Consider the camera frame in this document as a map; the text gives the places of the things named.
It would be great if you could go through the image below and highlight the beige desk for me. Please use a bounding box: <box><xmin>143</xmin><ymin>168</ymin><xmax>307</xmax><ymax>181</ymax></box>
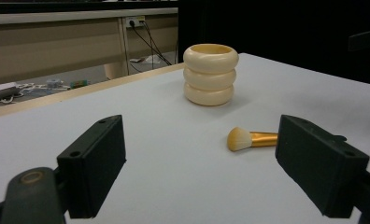
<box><xmin>0</xmin><ymin>7</ymin><xmax>179</xmax><ymax>88</ymax></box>

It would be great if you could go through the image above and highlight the cream ribbed brush holder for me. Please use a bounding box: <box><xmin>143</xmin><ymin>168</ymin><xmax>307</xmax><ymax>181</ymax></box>
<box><xmin>182</xmin><ymin>43</ymin><xmax>240</xmax><ymax>107</ymax></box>

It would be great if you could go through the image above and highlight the small colourful box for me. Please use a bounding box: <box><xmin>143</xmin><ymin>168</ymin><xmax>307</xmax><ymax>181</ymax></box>
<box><xmin>69</xmin><ymin>79</ymin><xmax>90</xmax><ymax>90</ymax></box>

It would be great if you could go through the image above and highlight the white power strip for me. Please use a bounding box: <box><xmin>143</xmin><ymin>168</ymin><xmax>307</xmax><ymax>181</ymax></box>
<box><xmin>125</xmin><ymin>16</ymin><xmax>147</xmax><ymax>28</ymax></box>

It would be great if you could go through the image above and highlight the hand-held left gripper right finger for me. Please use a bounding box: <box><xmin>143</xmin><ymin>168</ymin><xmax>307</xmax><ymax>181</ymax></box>
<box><xmin>275</xmin><ymin>114</ymin><xmax>370</xmax><ymax>219</ymax></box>

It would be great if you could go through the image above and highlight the black cable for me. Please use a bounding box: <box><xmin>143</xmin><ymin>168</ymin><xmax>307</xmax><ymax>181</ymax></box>
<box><xmin>129</xmin><ymin>20</ymin><xmax>173</xmax><ymax>66</ymax></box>
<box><xmin>139</xmin><ymin>20</ymin><xmax>163</xmax><ymax>70</ymax></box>

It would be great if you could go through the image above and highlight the gold makeup brush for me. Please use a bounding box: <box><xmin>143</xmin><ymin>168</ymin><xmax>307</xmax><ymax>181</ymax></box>
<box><xmin>226</xmin><ymin>126</ymin><xmax>279</xmax><ymax>153</ymax></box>

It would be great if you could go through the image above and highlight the white cable bundle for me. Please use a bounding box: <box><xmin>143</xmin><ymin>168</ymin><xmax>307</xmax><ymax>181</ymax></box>
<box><xmin>0</xmin><ymin>77</ymin><xmax>72</xmax><ymax>105</ymax></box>

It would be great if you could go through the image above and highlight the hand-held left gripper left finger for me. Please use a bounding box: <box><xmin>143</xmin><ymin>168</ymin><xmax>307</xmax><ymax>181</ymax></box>
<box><xmin>56</xmin><ymin>114</ymin><xmax>127</xmax><ymax>219</ymax></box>

